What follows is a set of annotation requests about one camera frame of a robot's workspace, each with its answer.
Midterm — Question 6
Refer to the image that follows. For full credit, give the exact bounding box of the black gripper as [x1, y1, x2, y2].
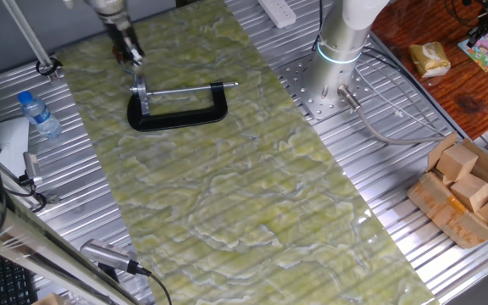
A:
[102, 19, 146, 68]

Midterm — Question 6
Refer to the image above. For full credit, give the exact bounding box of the black C-clamp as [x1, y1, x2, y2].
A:
[126, 80, 240, 133]

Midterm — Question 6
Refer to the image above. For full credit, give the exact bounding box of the thin aluminium profile bar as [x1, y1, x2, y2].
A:
[1, 0, 61, 82]

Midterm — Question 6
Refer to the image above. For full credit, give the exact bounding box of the clear water bottle blue label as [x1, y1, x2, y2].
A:
[17, 90, 64, 140]

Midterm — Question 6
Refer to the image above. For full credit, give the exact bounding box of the white power strip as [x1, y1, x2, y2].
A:
[257, 0, 298, 30]

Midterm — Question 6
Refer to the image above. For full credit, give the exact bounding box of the white paper sheet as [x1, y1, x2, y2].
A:
[0, 117, 31, 179]

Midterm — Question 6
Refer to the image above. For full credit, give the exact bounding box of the green marble pattern mat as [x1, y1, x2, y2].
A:
[55, 0, 440, 305]

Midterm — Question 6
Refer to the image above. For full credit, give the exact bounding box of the yellow wrapped package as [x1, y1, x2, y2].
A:
[408, 41, 452, 79]

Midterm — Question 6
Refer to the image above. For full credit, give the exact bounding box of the brown wooden desk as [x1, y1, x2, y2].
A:
[370, 0, 488, 141]

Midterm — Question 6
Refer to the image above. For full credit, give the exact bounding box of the cardboard box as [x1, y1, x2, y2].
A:
[406, 131, 488, 250]

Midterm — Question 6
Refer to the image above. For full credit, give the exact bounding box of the colourful cartoon card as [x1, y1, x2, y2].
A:
[457, 33, 488, 73]

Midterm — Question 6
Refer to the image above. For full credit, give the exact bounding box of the black cable loop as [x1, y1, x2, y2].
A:
[35, 57, 64, 78]

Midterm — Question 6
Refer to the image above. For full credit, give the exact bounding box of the silver camera on black mount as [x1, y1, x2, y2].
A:
[18, 151, 44, 187]

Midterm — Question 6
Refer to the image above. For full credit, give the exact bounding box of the perforated aluminium base plate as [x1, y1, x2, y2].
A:
[275, 50, 402, 121]

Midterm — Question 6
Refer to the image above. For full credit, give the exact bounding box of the silver ribbed camera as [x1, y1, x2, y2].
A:
[80, 238, 152, 277]

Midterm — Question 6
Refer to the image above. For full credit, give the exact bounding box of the wide aluminium frame beam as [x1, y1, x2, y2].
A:
[0, 181, 143, 305]

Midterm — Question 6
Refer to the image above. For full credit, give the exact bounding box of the grey hose with metal connector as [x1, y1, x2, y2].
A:
[337, 84, 446, 146]

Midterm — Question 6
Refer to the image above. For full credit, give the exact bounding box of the black camera cable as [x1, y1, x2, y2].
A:
[136, 264, 173, 305]

